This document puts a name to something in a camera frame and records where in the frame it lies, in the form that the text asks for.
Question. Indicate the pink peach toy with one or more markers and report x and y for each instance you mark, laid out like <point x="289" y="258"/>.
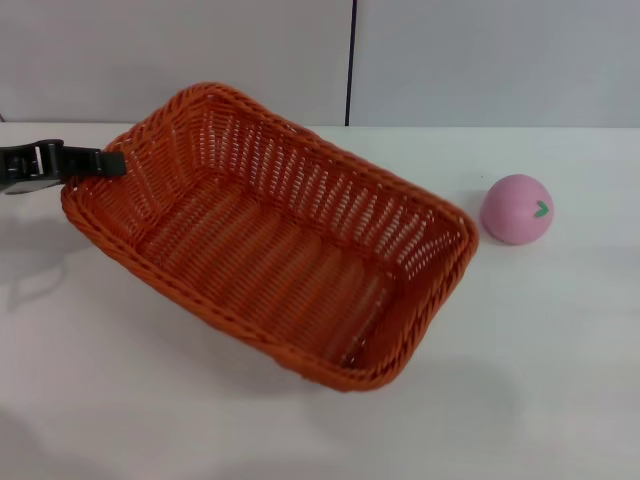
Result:
<point x="512" y="212"/>

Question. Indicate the orange woven plastic basket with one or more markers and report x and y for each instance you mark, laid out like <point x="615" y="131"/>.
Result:
<point x="280" y="260"/>

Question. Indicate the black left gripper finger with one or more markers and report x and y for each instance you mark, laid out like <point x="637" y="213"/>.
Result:
<point x="95" y="162"/>

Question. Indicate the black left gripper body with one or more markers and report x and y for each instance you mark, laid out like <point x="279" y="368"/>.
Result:
<point x="27" y="167"/>

